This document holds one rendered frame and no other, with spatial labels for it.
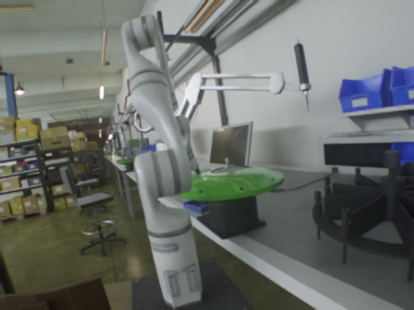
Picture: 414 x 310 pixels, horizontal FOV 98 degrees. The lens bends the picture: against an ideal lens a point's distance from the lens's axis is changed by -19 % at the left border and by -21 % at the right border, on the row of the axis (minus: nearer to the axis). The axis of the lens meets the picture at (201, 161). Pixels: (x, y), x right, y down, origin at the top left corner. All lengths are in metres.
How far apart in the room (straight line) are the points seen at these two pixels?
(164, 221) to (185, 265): 0.10
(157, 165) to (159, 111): 0.12
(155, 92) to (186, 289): 0.41
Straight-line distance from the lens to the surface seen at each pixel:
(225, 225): 0.63
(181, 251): 0.44
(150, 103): 0.47
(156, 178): 0.39
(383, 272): 0.50
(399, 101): 1.07
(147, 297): 0.57
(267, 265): 0.51
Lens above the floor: 1.19
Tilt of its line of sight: 6 degrees down
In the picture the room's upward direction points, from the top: 8 degrees counter-clockwise
